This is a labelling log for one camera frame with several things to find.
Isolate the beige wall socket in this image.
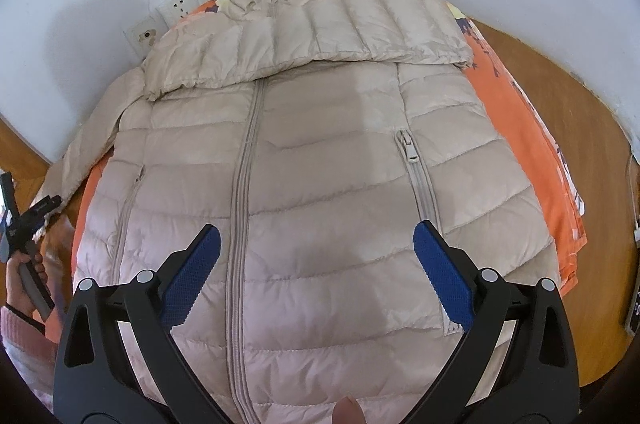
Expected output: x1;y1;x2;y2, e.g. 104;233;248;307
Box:
124;17;164;61

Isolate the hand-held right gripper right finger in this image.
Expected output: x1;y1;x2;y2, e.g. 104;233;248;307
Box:
405;220;581;424

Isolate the beige puffer jacket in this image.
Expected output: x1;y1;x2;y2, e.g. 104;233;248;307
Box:
37;0;561;424

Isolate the white charging cable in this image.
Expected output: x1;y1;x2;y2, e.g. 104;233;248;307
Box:
626;151;640;247

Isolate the orange floral blanket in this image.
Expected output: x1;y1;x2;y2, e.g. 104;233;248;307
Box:
75;0;588;296

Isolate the person's left hand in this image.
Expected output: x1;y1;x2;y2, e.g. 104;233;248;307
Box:
4;253;51;321

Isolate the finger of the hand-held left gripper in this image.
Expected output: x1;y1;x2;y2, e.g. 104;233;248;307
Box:
0;173;21;261

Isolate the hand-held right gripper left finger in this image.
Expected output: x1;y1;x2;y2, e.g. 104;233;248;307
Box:
52;224;236;424

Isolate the person's right hand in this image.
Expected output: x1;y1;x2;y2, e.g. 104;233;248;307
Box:
332;385;363;424

